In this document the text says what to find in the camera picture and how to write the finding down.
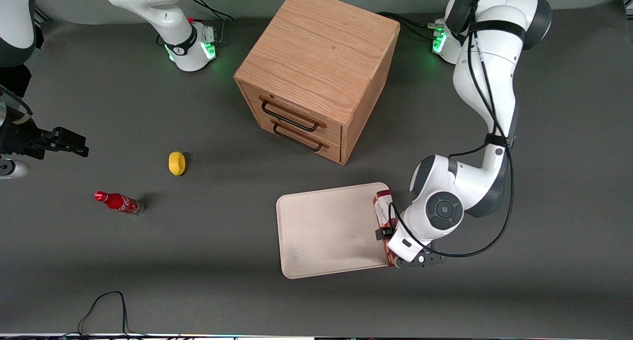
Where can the small wooden drawer front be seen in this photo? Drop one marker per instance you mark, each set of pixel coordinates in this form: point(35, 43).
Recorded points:
point(316, 146)

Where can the cream plastic tray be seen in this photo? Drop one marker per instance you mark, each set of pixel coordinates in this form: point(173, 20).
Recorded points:
point(331, 229)

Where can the red cola bottle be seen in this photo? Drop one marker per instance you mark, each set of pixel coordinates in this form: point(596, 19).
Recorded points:
point(118, 202)

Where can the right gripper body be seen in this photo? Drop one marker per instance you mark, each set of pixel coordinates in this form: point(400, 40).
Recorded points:
point(19, 136)

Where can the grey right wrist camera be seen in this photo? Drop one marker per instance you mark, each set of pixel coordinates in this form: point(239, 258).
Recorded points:
point(12, 169)

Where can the yellow lemon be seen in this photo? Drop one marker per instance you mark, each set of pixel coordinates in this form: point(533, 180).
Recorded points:
point(177, 163)

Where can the red cookie box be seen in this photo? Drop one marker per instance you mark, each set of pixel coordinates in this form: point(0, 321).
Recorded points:
point(382, 209)

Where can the large wooden drawer front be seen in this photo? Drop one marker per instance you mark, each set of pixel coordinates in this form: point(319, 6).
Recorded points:
point(296, 110)

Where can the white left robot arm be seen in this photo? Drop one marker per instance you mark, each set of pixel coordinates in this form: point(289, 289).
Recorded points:
point(489, 82)

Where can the wooden drawer cabinet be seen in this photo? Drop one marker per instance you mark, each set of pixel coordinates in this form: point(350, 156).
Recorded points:
point(316, 48)

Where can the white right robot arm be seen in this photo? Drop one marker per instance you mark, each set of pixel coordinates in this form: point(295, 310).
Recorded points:
point(163, 13)

